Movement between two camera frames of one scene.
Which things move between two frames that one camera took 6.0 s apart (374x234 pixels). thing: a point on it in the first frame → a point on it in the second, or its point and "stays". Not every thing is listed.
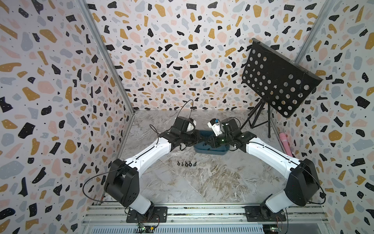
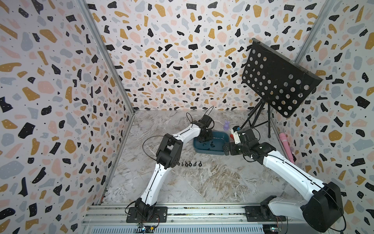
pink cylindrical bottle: x=285 y=141 stays
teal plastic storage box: x=202 y=147 stays
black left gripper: x=196 y=133 → x=210 y=138
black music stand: x=270 y=78 stays
